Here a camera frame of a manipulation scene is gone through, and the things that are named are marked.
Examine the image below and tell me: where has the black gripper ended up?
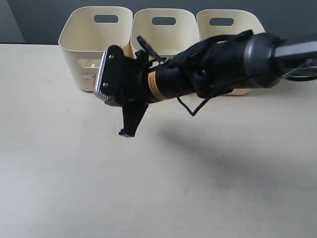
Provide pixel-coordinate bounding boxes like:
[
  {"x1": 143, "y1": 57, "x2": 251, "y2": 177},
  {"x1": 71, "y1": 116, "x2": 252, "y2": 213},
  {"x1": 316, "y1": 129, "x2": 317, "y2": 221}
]
[{"x1": 94, "y1": 42, "x2": 213, "y2": 138}]

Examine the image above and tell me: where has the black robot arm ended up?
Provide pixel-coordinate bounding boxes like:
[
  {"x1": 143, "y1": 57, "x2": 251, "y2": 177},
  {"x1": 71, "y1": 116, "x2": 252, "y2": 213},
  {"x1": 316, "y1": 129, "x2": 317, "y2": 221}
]
[{"x1": 94, "y1": 30, "x2": 317, "y2": 137}]

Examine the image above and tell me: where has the left cream plastic bin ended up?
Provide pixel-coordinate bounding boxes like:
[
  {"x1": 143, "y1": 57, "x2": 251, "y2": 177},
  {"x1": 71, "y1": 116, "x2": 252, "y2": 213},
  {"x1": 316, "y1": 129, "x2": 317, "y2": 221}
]
[{"x1": 58, "y1": 6, "x2": 133, "y2": 92}]

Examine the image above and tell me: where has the cream plastic bin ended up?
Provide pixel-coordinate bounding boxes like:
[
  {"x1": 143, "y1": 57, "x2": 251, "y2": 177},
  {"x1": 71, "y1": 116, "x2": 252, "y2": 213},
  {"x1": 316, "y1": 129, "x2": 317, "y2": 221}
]
[
  {"x1": 130, "y1": 8, "x2": 200, "y2": 58},
  {"x1": 58, "y1": 6, "x2": 133, "y2": 92},
  {"x1": 196, "y1": 9, "x2": 265, "y2": 95}
]

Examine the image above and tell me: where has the middle cream plastic bin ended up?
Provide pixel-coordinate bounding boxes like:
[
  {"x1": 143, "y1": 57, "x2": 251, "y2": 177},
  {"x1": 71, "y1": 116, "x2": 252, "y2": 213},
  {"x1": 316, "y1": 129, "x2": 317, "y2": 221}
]
[{"x1": 130, "y1": 8, "x2": 200, "y2": 58}]

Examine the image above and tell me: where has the right cream plastic bin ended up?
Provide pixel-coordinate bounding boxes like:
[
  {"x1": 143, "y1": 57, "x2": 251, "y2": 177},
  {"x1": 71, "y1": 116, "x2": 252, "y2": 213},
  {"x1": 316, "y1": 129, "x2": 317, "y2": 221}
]
[{"x1": 196, "y1": 9, "x2": 265, "y2": 95}]

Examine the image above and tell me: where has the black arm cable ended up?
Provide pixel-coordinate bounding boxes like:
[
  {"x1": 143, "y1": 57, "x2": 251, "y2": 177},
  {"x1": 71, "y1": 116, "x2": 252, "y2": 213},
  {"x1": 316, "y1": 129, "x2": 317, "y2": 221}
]
[{"x1": 137, "y1": 36, "x2": 317, "y2": 118}]

